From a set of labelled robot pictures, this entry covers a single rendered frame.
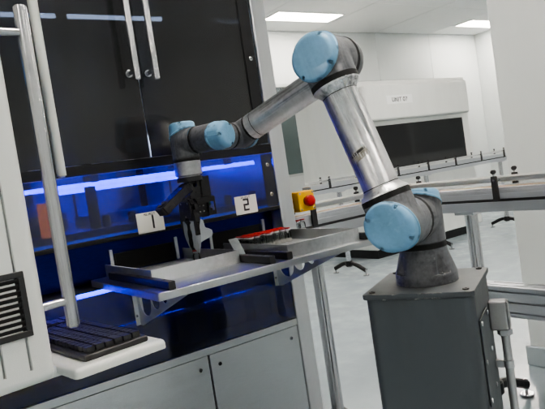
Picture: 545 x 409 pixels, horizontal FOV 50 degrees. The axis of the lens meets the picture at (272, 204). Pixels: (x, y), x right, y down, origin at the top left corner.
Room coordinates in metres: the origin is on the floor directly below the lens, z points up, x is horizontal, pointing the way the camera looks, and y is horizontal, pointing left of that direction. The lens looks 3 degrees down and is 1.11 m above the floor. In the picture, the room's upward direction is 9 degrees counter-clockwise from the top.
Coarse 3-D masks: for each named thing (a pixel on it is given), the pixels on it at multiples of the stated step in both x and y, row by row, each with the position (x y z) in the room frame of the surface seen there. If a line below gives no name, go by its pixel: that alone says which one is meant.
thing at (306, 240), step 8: (296, 232) 1.95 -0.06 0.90; (304, 232) 1.91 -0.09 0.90; (312, 232) 1.88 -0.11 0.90; (320, 232) 1.84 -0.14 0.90; (328, 232) 1.81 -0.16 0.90; (336, 232) 1.78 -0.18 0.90; (344, 232) 1.67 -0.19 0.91; (352, 232) 1.69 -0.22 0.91; (296, 240) 1.90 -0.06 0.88; (304, 240) 1.60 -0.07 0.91; (312, 240) 1.61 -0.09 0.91; (320, 240) 1.62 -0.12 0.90; (328, 240) 1.64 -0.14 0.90; (336, 240) 1.66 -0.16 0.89; (344, 240) 1.67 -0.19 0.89; (352, 240) 1.69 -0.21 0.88; (232, 248) 1.80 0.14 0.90; (248, 248) 1.72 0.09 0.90; (256, 248) 1.68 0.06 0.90; (264, 248) 1.65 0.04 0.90; (272, 248) 1.61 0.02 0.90; (280, 248) 1.59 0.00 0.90; (288, 248) 1.56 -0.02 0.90; (296, 248) 1.57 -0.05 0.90; (304, 248) 1.59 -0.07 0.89; (312, 248) 1.61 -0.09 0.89; (320, 248) 1.62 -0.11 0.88
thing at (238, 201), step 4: (240, 196) 1.93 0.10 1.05; (244, 196) 1.94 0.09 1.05; (248, 196) 1.95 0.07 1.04; (252, 196) 1.96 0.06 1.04; (236, 200) 1.92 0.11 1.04; (240, 200) 1.93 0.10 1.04; (244, 200) 1.94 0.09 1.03; (252, 200) 1.95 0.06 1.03; (236, 204) 1.92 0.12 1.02; (240, 204) 1.93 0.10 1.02; (252, 204) 1.95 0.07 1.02; (256, 204) 1.96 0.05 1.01; (236, 208) 1.92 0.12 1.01; (240, 208) 1.93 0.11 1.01; (248, 208) 1.94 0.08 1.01; (252, 208) 1.95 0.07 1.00; (256, 208) 1.96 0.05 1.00; (236, 212) 1.92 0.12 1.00; (240, 212) 1.92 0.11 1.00; (244, 212) 1.93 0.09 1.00; (248, 212) 1.94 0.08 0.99; (252, 212) 1.95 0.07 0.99
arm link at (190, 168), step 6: (180, 162) 1.63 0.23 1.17; (186, 162) 1.62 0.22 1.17; (192, 162) 1.63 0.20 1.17; (198, 162) 1.64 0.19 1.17; (174, 168) 1.65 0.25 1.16; (180, 168) 1.63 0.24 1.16; (186, 168) 1.62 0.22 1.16; (192, 168) 1.63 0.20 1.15; (198, 168) 1.64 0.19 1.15; (180, 174) 1.63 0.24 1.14; (186, 174) 1.62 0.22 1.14; (192, 174) 1.63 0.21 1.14; (198, 174) 1.65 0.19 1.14
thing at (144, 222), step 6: (138, 216) 1.72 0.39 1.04; (144, 216) 1.74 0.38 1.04; (150, 216) 1.75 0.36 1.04; (156, 216) 1.76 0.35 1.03; (162, 216) 1.77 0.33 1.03; (138, 222) 1.72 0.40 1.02; (144, 222) 1.73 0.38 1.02; (150, 222) 1.74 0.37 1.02; (156, 222) 1.75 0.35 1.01; (162, 222) 1.77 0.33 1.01; (138, 228) 1.72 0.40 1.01; (144, 228) 1.73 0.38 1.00; (150, 228) 1.74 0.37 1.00; (156, 228) 1.75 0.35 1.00; (162, 228) 1.76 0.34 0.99
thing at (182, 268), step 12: (204, 252) 1.76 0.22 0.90; (216, 252) 1.70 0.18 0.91; (228, 252) 1.59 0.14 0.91; (168, 264) 1.79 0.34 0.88; (180, 264) 1.51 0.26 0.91; (192, 264) 1.52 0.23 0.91; (204, 264) 1.54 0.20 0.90; (216, 264) 1.56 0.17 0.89; (228, 264) 1.58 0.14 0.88; (108, 276) 1.73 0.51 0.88; (156, 276) 1.46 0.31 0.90; (168, 276) 1.48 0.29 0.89; (180, 276) 1.50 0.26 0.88
